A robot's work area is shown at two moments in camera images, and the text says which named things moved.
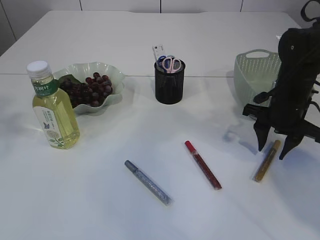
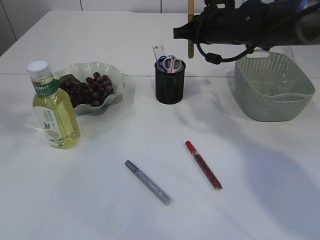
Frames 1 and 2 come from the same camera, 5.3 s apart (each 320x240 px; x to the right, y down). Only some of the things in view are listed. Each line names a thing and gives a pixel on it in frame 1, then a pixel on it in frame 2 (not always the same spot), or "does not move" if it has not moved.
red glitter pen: (203, 166) does not move
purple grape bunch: (93, 91) does not move
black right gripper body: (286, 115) -> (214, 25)
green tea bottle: (53, 107) does not move
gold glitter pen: (267, 160) -> (191, 15)
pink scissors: (171, 69) does not move
